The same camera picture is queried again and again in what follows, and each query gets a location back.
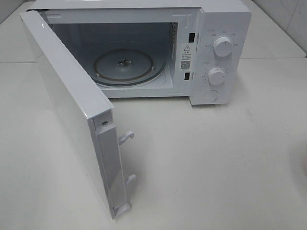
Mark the upper white power knob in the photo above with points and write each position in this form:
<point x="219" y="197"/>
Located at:
<point x="222" y="46"/>

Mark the white microwave oven body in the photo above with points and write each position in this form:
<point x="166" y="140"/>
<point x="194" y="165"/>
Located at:
<point x="181" y="30"/>

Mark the glass microwave turntable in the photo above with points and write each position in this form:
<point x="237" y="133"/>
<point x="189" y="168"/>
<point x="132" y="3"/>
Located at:
<point x="127" y="67"/>

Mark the white timer knob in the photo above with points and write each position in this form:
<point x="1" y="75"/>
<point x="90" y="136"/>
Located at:
<point x="216" y="76"/>

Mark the white microwave door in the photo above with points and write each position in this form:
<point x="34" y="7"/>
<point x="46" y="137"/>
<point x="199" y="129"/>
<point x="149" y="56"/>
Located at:
<point x="84" y="111"/>

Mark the round white door button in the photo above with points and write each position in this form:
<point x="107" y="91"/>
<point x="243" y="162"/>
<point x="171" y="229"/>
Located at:
<point x="211" y="95"/>

